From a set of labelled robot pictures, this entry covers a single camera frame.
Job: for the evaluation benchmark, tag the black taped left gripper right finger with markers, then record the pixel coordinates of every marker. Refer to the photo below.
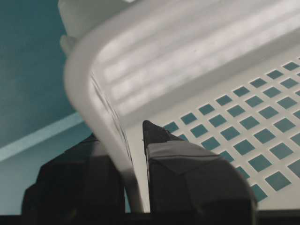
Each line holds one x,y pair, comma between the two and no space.
183,176

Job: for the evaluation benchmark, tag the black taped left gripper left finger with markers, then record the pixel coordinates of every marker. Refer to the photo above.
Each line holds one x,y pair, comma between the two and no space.
83,177

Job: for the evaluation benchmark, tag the white perforated plastic basket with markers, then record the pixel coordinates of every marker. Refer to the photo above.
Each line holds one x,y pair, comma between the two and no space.
222,74

